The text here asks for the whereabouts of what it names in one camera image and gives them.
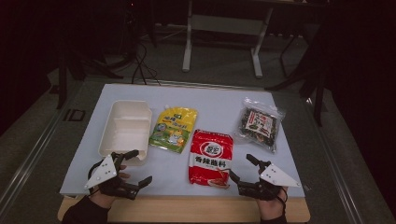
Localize metal floor rail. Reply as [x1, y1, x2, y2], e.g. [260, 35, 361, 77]
[0, 105, 68, 213]
[306, 97, 363, 224]

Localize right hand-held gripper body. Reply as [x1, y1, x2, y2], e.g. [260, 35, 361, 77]
[237, 160, 303, 202]

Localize yellow sauce pouch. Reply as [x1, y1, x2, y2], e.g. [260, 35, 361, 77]
[148, 104, 199, 155]

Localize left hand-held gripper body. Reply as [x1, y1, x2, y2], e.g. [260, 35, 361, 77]
[83, 151, 140, 201]

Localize clear seaweed packet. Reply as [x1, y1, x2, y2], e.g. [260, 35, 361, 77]
[234, 96, 286, 154]

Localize white table mat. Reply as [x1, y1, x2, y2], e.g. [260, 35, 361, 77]
[59, 83, 305, 198]

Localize black stand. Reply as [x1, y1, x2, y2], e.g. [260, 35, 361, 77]
[55, 46, 124, 110]
[264, 31, 328, 127]

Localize white metal table frame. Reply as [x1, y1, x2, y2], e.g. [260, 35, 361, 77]
[181, 0, 275, 78]

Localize red seasoning packet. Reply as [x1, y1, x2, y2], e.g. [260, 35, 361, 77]
[188, 129, 234, 189]

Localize person's right hand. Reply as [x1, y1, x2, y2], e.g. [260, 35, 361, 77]
[255, 186, 289, 220]

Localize person's left hand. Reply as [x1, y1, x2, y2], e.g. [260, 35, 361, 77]
[90, 164, 131, 209]

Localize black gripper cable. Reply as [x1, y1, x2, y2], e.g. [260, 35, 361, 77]
[277, 186, 288, 218]
[87, 158, 105, 183]

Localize black floor bracket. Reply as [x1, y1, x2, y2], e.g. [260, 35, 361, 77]
[64, 108, 87, 122]

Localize black floor cables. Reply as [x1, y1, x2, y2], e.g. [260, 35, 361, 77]
[130, 40, 162, 87]

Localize white plastic container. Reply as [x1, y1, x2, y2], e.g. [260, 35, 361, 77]
[98, 99, 153, 166]

